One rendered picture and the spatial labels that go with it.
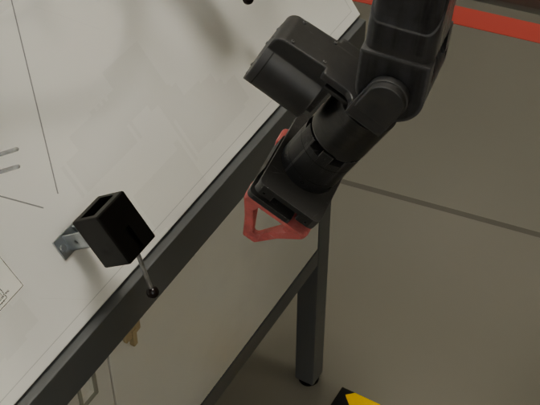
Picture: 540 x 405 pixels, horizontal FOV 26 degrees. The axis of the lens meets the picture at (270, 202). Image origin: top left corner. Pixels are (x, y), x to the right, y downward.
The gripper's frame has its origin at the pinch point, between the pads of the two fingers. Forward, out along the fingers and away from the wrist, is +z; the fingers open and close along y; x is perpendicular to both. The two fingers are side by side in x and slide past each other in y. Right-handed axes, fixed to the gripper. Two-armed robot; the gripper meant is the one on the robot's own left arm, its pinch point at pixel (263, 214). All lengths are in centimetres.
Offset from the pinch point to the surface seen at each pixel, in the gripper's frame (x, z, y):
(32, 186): -20.1, 17.8, 0.1
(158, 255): -4.4, 23.5, -6.0
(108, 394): 1.3, 43.7, 1.0
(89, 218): -13.3, 11.8, 3.7
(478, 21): 41, 97, -182
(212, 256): 3.3, 40.0, -23.0
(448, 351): 60, 86, -73
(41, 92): -25.3, 14.4, -8.3
